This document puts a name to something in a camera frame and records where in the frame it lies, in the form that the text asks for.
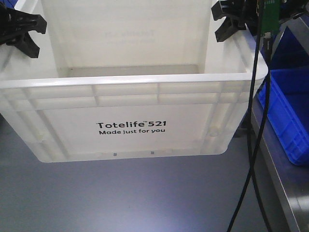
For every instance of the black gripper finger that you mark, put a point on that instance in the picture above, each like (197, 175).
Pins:
(237, 15)
(15, 27)

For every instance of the white plastic tote box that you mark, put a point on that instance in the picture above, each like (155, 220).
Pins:
(120, 79)

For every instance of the green circuit board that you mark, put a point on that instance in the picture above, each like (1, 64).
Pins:
(271, 12)

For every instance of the blue plastic bin right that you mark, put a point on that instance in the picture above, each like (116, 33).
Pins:
(289, 98)

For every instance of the grey metal shelf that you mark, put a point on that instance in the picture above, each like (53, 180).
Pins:
(290, 182)

